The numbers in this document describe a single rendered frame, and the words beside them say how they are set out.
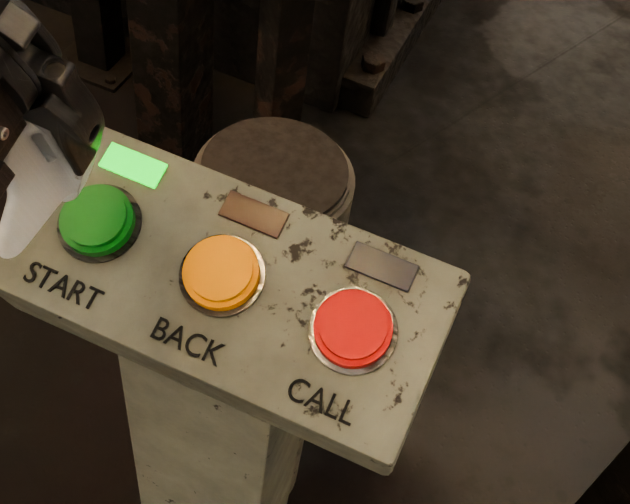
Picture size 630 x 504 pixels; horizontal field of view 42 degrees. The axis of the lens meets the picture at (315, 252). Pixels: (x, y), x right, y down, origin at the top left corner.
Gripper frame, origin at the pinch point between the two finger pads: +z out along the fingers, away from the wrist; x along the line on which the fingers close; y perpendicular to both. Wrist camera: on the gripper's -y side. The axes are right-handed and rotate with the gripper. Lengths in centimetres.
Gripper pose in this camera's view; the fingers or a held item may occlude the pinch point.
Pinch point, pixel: (59, 169)
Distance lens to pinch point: 40.9
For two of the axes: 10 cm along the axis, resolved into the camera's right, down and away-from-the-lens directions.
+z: 0.4, 3.6, 9.3
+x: 9.1, 3.7, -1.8
